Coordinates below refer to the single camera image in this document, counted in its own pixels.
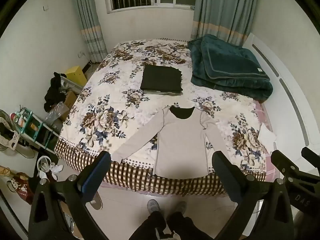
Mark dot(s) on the teal curtain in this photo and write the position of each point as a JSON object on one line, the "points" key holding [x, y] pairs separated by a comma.
{"points": [[228, 20], [91, 29]]}

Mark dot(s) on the grey shoe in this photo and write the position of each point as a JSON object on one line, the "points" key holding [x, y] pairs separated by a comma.
{"points": [[180, 207], [153, 206]]}

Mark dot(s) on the left grey shoe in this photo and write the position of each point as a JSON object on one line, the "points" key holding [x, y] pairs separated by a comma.
{"points": [[153, 206]]}

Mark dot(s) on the folded black garment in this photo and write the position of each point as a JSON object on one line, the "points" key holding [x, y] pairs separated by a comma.
{"points": [[161, 79]]}

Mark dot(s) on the black clothes pile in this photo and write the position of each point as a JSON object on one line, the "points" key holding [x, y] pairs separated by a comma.
{"points": [[55, 94]]}

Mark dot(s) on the right grey shoe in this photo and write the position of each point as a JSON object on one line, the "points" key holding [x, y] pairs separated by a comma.
{"points": [[180, 207]]}

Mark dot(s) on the left teal curtain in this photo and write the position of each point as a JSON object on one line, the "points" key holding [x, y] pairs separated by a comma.
{"points": [[91, 29]]}

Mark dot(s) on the red patterned slipper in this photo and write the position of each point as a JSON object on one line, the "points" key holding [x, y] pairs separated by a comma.
{"points": [[19, 183]]}

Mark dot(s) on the teal shelf rack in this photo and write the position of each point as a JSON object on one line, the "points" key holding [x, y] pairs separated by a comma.
{"points": [[35, 130]]}

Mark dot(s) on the white folded cloth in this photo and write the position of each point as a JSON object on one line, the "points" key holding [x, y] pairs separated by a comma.
{"points": [[267, 136]]}

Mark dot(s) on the dark green folded blanket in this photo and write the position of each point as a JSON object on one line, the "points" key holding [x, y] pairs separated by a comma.
{"points": [[222, 66]]}

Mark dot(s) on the yellow box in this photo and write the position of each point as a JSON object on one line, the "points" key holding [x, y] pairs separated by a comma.
{"points": [[76, 75]]}

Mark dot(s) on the clear plastic bag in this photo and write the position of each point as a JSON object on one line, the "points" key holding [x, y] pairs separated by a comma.
{"points": [[59, 110]]}

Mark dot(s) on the cardboard box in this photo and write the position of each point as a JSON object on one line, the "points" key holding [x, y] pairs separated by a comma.
{"points": [[69, 102]]}

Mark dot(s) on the right teal curtain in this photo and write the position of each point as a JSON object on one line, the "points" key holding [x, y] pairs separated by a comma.
{"points": [[228, 20]]}

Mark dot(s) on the white curved headboard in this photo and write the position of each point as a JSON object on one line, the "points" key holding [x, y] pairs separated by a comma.
{"points": [[288, 110]]}

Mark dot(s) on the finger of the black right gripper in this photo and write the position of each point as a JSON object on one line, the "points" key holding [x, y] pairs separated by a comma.
{"points": [[296, 181], [311, 157]]}

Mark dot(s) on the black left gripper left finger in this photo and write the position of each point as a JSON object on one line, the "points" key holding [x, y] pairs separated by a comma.
{"points": [[47, 220]]}

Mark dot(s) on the beige long sleeve shirt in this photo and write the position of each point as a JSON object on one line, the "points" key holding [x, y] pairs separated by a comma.
{"points": [[181, 134]]}

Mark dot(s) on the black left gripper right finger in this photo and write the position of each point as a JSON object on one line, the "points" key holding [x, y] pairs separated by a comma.
{"points": [[275, 219]]}

